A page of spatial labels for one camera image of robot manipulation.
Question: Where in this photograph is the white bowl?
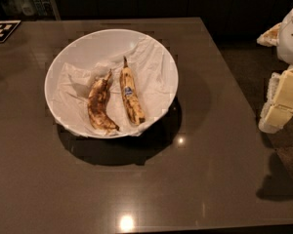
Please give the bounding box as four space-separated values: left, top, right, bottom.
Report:
44 28 180 139

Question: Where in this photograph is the black white marker tag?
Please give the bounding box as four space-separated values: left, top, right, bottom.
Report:
0 20 21 43

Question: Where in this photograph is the white paper towel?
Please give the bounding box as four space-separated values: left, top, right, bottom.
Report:
51 36 176 138

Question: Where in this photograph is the banana with sticker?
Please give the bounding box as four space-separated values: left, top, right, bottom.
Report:
119 57 146 126

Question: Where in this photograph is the left spotted banana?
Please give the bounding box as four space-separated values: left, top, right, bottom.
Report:
87 71 119 133

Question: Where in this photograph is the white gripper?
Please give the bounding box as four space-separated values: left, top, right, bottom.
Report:
257 8 293 134

